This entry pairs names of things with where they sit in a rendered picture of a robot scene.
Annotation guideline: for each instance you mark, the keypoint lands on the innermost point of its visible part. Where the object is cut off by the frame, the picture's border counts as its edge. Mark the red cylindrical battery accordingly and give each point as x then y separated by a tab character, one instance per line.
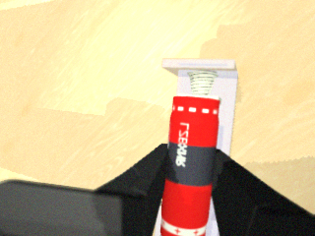
192	147

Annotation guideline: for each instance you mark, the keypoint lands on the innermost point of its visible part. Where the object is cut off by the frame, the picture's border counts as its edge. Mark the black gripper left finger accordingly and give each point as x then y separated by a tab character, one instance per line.
127	205

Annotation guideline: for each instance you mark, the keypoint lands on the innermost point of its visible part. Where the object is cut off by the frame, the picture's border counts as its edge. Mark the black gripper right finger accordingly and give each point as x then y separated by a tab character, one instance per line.
246	206

